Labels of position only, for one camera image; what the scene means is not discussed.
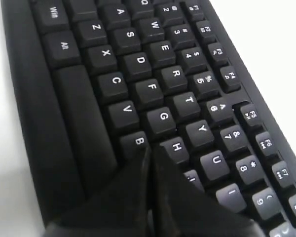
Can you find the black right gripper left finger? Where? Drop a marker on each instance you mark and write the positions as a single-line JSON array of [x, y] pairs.
[[119, 210]]

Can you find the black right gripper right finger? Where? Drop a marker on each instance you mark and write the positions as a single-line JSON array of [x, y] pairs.
[[182, 210]]

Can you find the black Acer keyboard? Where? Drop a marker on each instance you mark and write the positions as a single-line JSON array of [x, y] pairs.
[[97, 80]]

